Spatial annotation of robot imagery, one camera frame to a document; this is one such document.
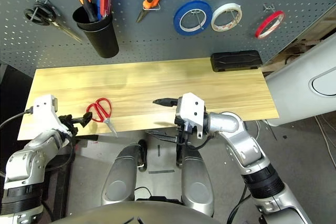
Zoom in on silver left robot leg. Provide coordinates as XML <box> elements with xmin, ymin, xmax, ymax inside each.
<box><xmin>101</xmin><ymin>140</ymin><xmax>148</xmax><ymax>206</ymax></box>

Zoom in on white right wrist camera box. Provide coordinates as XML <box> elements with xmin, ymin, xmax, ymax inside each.
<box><xmin>174</xmin><ymin>92</ymin><xmax>211</xmax><ymax>140</ymax></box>

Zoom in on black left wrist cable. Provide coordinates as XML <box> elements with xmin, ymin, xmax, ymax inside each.
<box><xmin>0</xmin><ymin>106</ymin><xmax>76</xmax><ymax>172</ymax></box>

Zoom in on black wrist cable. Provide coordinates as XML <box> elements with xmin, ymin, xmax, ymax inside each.
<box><xmin>0</xmin><ymin>106</ymin><xmax>76</xmax><ymax>172</ymax></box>
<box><xmin>183</xmin><ymin>129</ymin><xmax>218</xmax><ymax>152</ymax></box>

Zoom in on red tape roll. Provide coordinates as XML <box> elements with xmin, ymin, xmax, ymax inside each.
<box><xmin>254</xmin><ymin>10</ymin><xmax>286</xmax><ymax>40</ymax></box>

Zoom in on black plastic tool case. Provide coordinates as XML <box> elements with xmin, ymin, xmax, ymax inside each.
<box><xmin>211</xmin><ymin>49</ymin><xmax>263</xmax><ymax>72</ymax></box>

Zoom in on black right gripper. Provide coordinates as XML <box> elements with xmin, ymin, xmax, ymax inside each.
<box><xmin>145</xmin><ymin>98</ymin><xmax>200</xmax><ymax>146</ymax></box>

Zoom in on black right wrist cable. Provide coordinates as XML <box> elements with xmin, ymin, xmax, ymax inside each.
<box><xmin>183</xmin><ymin>129</ymin><xmax>218</xmax><ymax>152</ymax></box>

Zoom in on red handled scissors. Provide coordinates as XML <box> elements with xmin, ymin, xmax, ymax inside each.
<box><xmin>86</xmin><ymin>97</ymin><xmax>118</xmax><ymax>138</ymax></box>

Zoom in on white floor cables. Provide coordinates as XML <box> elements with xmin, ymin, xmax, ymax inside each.
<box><xmin>313</xmin><ymin>115</ymin><xmax>336</xmax><ymax>169</ymax></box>

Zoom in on blue tape roll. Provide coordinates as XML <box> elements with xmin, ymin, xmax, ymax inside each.
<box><xmin>173</xmin><ymin>0</ymin><xmax>213</xmax><ymax>35</ymax></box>

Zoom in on black cabinet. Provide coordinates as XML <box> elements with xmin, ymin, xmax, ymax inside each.
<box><xmin>0</xmin><ymin>62</ymin><xmax>35</xmax><ymax>141</ymax></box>

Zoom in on black plastic cup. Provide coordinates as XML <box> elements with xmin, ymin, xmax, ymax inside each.
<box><xmin>72</xmin><ymin>5</ymin><xmax>120</xmax><ymax>59</ymax></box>

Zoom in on silver robot leg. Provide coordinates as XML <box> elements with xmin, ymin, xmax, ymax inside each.
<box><xmin>101</xmin><ymin>140</ymin><xmax>148</xmax><ymax>206</ymax></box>
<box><xmin>176</xmin><ymin>141</ymin><xmax>215</xmax><ymax>217</ymax></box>

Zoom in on white tape roll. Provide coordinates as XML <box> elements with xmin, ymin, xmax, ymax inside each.
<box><xmin>211</xmin><ymin>3</ymin><xmax>242</xmax><ymax>33</ymax></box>

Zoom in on wire loop pegboard holder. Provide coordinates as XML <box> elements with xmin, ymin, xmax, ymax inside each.
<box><xmin>142</xmin><ymin>0</ymin><xmax>162</xmax><ymax>11</ymax></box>

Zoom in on blue handled screwdriver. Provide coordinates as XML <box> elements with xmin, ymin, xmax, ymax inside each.
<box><xmin>96</xmin><ymin>0</ymin><xmax>103</xmax><ymax>22</ymax></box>

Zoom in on silver right robot leg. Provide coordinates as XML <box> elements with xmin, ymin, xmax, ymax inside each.
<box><xmin>176</xmin><ymin>141</ymin><xmax>215</xmax><ymax>217</ymax></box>

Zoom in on black handled scissors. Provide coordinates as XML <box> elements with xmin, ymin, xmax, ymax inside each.
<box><xmin>23</xmin><ymin>0</ymin><xmax>85</xmax><ymax>43</ymax></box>

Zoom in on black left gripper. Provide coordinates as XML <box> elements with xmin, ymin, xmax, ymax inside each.
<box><xmin>58</xmin><ymin>111</ymin><xmax>93</xmax><ymax>136</ymax></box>

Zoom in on grey robot torso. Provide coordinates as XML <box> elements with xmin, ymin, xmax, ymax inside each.
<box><xmin>52</xmin><ymin>200</ymin><xmax>224</xmax><ymax>224</ymax></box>

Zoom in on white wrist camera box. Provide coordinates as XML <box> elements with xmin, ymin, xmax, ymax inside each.
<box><xmin>33</xmin><ymin>94</ymin><xmax>69</xmax><ymax>133</ymax></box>
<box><xmin>174</xmin><ymin>92</ymin><xmax>211</xmax><ymax>140</ymax></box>

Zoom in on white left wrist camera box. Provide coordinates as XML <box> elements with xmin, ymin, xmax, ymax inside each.
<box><xmin>33</xmin><ymin>94</ymin><xmax>69</xmax><ymax>133</ymax></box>

